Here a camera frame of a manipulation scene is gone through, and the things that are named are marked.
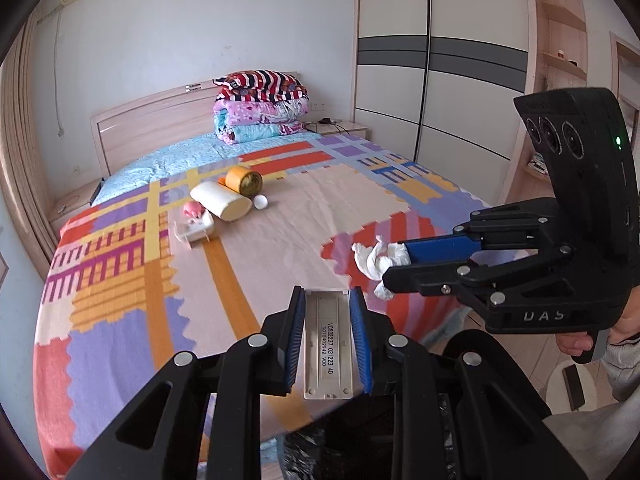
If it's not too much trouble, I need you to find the light blue bed sheet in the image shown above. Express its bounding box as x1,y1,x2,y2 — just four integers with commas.
92,130,321,206

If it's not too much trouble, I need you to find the person's right hand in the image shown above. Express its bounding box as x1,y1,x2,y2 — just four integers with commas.
554,290,640,357

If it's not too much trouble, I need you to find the yellow tape roll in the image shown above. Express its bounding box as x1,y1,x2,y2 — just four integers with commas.
224,166,263,197

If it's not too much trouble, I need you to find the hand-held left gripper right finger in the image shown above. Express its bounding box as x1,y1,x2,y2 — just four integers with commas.
348,287,588,480

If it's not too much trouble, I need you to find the white and grey wardrobe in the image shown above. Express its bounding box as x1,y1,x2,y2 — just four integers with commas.
350,0,533,206

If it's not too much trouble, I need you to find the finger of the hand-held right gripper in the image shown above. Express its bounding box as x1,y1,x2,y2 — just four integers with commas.
404,197,563,265
381,245,576,312

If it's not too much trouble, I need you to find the white tissue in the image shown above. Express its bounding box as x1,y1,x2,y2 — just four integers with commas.
351,237,412,301

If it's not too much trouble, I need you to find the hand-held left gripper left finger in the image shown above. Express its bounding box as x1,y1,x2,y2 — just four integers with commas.
65,286,307,480

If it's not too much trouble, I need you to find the pink and blue folded quilt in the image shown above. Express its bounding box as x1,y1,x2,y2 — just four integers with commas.
213,97,312,146

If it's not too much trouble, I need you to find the wooden headboard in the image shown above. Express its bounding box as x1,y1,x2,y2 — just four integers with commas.
90,71,298,177

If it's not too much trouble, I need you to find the person's right forearm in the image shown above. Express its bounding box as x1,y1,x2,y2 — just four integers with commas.
602,332,640,403

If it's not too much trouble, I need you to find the white round stool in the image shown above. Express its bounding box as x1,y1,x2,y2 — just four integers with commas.
545,362,615,415

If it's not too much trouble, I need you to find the colourful patterned bed blanket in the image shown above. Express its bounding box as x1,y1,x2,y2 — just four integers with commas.
32,135,506,476

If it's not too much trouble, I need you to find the person's grey clothing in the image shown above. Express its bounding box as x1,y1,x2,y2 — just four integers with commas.
542,395,637,480

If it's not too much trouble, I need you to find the wooden door frame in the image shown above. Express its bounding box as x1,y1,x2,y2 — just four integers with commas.
607,30,640,136

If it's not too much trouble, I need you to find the wooden shelf unit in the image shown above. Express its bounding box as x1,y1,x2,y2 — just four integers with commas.
500,0,591,206

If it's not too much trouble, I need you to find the black phone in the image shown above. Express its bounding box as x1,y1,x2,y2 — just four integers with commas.
562,366,586,411

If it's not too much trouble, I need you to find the striped folded blanket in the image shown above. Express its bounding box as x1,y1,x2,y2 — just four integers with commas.
212,70,310,103

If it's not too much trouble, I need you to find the grey plastic tray strip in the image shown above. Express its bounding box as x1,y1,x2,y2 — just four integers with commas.
303,288,353,401

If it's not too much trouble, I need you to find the thin wall cable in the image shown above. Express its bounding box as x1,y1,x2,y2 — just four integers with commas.
54,7,67,137

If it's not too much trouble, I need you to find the white cardboard tube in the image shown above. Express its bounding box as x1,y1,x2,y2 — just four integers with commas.
190,181,253,222

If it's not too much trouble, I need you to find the beige curtain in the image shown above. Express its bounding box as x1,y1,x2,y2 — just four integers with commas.
0,5,58,266

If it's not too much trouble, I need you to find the black charger cable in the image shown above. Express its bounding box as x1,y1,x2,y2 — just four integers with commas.
305,117,356,136

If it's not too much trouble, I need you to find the wooden nightstand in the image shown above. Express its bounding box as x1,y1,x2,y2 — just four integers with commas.
47,177,103,233
302,120,371,142

